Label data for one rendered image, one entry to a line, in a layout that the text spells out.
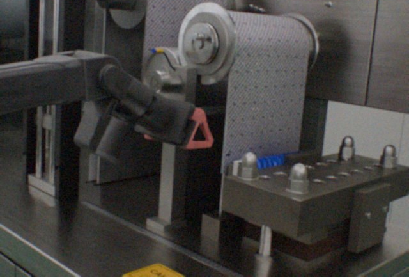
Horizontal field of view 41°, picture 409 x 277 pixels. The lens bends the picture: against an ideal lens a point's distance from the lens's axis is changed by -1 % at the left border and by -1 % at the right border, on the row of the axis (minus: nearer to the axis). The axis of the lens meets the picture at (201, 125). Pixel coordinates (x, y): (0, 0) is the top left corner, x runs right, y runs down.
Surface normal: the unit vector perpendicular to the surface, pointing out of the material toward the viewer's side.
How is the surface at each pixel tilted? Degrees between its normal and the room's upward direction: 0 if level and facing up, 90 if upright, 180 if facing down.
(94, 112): 62
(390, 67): 90
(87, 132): 67
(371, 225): 90
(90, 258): 0
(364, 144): 90
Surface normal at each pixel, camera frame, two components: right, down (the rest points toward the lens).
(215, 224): -0.70, 0.07
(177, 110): -0.59, -0.39
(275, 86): 0.71, 0.17
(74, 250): 0.07, -0.98
